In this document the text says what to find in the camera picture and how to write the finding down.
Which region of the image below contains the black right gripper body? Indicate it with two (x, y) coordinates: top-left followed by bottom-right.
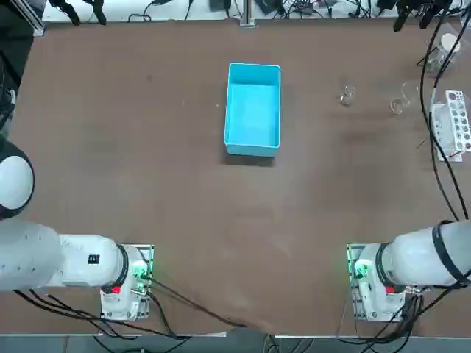
(400, 0), (448, 10)

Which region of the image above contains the small glass beaker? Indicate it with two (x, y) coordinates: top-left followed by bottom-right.
(339, 84), (358, 108)

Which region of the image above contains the glass graduated cylinder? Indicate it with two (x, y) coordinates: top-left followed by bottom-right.
(389, 81), (420, 115)

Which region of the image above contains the aluminium corner profile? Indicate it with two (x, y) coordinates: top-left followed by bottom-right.
(9, 0), (46, 37)

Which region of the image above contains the white test tube rack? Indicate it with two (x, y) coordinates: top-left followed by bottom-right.
(429, 90), (471, 163)

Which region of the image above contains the blue plastic bin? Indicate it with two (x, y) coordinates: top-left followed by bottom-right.
(223, 62), (282, 158)

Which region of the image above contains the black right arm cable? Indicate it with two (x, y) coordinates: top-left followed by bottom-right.
(419, 7), (471, 221)

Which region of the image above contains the black power cable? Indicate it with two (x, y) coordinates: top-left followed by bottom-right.
(127, 0), (194, 24)

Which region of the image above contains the aluminium profile post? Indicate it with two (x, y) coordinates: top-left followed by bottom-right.
(239, 0), (257, 29)

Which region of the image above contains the black base cable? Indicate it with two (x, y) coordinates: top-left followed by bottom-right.
(146, 276), (251, 329)
(13, 288), (192, 340)

